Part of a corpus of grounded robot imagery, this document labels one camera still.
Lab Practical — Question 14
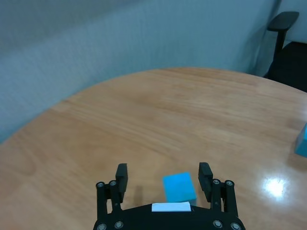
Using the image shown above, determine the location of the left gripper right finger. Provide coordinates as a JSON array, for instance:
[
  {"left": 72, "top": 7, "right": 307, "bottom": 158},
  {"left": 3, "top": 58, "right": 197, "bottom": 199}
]
[{"left": 198, "top": 162, "right": 238, "bottom": 214}]

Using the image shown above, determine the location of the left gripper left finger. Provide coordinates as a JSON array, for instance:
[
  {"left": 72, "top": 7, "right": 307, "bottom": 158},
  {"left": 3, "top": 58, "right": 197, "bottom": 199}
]
[{"left": 95, "top": 163, "right": 128, "bottom": 216}]

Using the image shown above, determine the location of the blue wooden cube block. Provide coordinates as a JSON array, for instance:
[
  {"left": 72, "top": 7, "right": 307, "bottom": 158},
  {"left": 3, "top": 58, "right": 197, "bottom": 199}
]
[
  {"left": 162, "top": 172, "right": 198, "bottom": 206},
  {"left": 294, "top": 123, "right": 307, "bottom": 158}
]

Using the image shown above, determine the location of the black office chair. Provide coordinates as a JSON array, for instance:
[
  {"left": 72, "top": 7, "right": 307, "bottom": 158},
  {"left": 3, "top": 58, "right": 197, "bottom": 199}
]
[{"left": 263, "top": 11, "right": 307, "bottom": 93}]

